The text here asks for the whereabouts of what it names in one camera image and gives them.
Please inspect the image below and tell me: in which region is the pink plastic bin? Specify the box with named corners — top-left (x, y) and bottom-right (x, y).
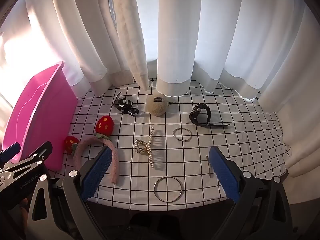
top-left (1, 61), bottom-right (78, 172)

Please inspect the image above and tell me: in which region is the pink fuzzy strawberry headband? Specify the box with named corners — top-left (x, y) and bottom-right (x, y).
top-left (64, 115), bottom-right (118, 184)

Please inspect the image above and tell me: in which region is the small silver ring bracelet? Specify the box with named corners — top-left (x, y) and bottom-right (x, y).
top-left (172, 127), bottom-right (192, 142)

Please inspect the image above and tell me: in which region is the cream thick curtain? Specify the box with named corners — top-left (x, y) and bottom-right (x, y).
top-left (107, 0), bottom-right (150, 90)

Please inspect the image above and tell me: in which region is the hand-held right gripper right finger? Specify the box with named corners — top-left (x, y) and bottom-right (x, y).
top-left (209, 146), bottom-right (293, 240)

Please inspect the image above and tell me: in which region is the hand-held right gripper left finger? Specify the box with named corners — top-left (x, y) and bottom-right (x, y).
top-left (26, 146), bottom-right (113, 240)

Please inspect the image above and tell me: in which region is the black hair clip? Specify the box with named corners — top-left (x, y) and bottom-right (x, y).
top-left (189, 103), bottom-right (231, 128)

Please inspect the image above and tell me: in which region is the large silver bangle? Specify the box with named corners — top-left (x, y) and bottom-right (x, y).
top-left (154, 176), bottom-right (183, 202)

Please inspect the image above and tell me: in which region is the silver hair pin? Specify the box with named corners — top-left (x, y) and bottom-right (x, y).
top-left (205, 155), bottom-right (212, 178)

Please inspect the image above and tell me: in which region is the pearl hair claw clip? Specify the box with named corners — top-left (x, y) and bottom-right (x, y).
top-left (134, 127), bottom-right (157, 169)

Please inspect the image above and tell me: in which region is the white sheer curtain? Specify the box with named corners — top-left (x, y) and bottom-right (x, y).
top-left (0, 0), bottom-right (320, 178)

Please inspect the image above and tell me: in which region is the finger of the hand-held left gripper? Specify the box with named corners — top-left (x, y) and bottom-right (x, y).
top-left (0, 142), bottom-right (21, 163)
top-left (17, 141), bottom-right (53, 167)

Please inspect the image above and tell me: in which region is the beige plush ball keychain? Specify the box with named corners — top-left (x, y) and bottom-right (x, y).
top-left (146, 92), bottom-right (175, 117)

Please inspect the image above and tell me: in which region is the white black grid tablecloth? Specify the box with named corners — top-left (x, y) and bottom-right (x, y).
top-left (47, 79), bottom-right (293, 212)

